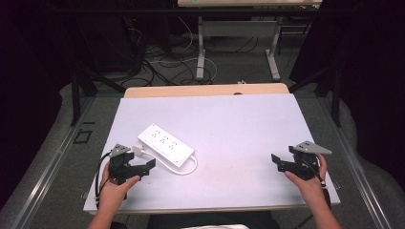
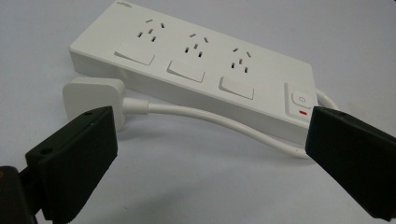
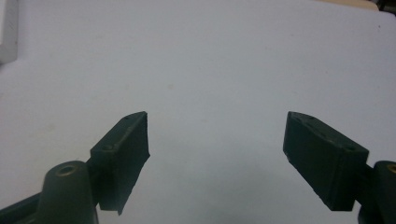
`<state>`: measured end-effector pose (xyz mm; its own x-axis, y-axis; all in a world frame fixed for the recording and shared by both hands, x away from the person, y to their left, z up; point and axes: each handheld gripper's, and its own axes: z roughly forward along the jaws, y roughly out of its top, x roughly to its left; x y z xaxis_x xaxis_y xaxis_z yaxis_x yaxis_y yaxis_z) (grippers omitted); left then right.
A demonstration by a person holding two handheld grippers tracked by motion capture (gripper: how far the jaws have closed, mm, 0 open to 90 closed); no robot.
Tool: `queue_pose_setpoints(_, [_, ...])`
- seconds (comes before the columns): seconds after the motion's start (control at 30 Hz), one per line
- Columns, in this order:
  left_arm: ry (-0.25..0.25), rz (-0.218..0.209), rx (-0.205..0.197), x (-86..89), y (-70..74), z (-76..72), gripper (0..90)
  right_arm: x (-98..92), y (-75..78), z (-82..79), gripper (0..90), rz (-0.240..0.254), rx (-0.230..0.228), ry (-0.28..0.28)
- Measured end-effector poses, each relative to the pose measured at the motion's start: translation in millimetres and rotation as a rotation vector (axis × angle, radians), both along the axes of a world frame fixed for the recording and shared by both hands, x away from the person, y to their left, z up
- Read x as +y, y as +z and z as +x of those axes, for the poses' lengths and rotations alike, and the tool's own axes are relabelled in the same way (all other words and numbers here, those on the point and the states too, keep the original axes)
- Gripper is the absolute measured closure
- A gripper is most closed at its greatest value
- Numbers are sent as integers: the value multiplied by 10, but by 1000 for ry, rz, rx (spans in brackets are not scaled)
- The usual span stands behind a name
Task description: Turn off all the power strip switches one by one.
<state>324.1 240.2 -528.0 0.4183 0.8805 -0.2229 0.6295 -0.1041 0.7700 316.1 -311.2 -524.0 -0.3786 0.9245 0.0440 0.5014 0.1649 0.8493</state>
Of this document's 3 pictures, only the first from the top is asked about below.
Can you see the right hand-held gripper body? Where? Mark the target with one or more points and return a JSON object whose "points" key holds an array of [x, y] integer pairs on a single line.
{"points": [[305, 160]]}

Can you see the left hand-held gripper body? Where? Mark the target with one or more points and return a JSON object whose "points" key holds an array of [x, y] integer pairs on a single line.
{"points": [[119, 163]]}

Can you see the white plug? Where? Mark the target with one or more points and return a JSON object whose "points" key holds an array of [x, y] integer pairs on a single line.
{"points": [[138, 150]]}

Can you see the white power strip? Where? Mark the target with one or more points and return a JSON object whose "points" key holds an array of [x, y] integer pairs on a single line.
{"points": [[165, 144]]}

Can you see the person's right hand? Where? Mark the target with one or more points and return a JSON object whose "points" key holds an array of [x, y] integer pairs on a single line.
{"points": [[307, 187]]}

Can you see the person's left hand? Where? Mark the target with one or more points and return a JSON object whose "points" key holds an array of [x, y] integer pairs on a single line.
{"points": [[113, 191]]}

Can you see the white table sheet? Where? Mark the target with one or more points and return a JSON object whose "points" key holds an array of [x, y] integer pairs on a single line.
{"points": [[229, 133]]}

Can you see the black metal stand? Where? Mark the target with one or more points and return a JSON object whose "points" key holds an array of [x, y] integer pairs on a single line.
{"points": [[334, 92], [76, 95]]}

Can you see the person's dark clothing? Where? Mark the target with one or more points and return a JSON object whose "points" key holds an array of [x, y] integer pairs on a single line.
{"points": [[213, 221]]}

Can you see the wooden table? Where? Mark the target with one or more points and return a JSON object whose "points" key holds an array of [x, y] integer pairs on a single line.
{"points": [[203, 90]]}

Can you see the white metal-legged desk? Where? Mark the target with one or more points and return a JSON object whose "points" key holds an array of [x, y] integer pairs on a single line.
{"points": [[248, 3]]}

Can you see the black floor socket frame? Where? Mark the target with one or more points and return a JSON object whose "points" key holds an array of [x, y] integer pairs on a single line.
{"points": [[82, 136]]}

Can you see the aluminium floor rail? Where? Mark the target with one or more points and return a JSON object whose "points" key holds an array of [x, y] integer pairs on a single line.
{"points": [[356, 171], [47, 168]]}

